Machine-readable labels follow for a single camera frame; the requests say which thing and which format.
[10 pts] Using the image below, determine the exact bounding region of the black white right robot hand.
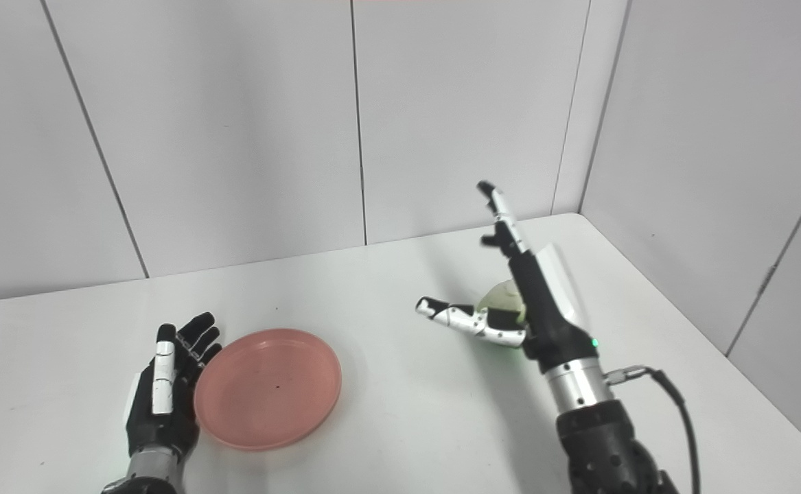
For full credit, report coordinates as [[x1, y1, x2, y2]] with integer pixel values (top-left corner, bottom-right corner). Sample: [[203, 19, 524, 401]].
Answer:
[[415, 180, 597, 375]]

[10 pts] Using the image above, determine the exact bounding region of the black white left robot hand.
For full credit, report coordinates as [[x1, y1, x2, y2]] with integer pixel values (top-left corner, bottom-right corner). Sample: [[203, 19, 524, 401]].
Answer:
[[123, 312, 223, 460]]

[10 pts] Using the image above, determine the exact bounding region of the green white toy cabbage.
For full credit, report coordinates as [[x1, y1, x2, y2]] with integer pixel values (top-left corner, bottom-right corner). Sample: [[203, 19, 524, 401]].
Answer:
[[476, 280, 529, 351]]

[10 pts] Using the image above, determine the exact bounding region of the pink round plate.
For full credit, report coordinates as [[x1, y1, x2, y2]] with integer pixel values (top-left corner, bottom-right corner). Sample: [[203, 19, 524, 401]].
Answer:
[[193, 328, 343, 451]]

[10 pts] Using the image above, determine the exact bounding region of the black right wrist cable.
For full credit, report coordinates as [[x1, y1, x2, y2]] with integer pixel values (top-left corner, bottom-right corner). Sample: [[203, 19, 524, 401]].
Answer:
[[605, 366, 701, 494]]

